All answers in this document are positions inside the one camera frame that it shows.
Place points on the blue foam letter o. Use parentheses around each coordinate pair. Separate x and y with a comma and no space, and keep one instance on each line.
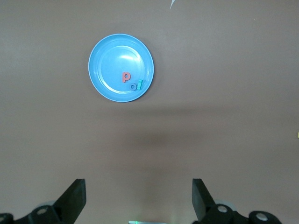
(131,87)

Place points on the pink foam letter p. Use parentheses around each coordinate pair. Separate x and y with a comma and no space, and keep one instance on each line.
(123,78)

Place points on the blue plate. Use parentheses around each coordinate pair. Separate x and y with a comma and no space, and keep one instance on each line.
(112,58)

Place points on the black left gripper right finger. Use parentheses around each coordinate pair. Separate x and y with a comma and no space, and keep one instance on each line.
(205,210)

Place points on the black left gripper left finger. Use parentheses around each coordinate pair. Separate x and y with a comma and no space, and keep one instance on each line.
(70,205)

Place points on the teal foam letter r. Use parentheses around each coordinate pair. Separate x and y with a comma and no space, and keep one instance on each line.
(139,85)

